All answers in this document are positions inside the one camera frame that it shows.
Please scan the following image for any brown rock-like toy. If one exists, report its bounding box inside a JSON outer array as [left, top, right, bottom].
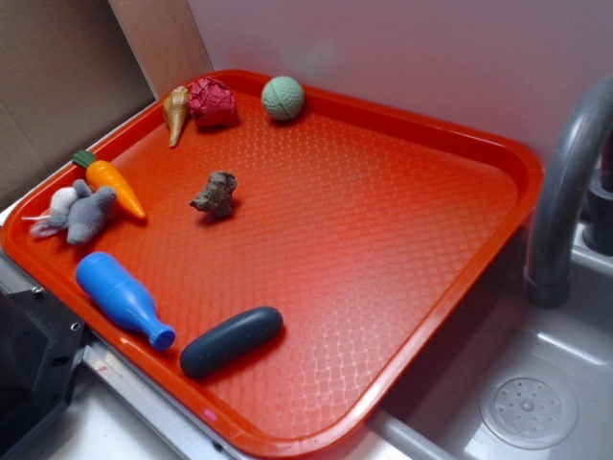
[[190, 171, 238, 219]]

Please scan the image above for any red woven ball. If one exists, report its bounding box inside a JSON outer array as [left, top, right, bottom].
[[188, 77, 238, 128]]

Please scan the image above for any dark green plastic pickle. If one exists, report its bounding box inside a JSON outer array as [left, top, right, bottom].
[[180, 306, 284, 379]]

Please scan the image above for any dark faucet handle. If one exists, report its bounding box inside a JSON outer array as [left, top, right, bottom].
[[582, 137, 612, 256]]

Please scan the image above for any black metal bracket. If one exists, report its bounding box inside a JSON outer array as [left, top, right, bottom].
[[1, 290, 88, 459]]

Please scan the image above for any green golf ball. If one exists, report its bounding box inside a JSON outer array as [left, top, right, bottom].
[[261, 76, 305, 121]]

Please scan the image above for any red plastic tray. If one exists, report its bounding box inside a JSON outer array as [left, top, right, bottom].
[[1, 70, 543, 459]]

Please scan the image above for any brown cardboard panel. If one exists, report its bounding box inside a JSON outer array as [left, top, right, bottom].
[[1, 1, 212, 208]]

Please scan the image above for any orange plastic carrot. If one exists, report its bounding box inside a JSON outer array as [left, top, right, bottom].
[[72, 150, 147, 220]]

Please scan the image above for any grey toy sink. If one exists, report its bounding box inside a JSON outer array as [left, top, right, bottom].
[[368, 224, 613, 460]]

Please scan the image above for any golden plastic seashell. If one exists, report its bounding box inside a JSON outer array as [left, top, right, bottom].
[[163, 86, 189, 148]]

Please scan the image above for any grey plush mouse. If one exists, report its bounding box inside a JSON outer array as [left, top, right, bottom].
[[23, 179, 117, 246]]

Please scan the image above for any grey toy faucet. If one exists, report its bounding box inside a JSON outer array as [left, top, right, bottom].
[[524, 77, 612, 309]]

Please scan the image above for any blue plastic bottle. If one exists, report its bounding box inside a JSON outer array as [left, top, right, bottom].
[[75, 252, 176, 352]]

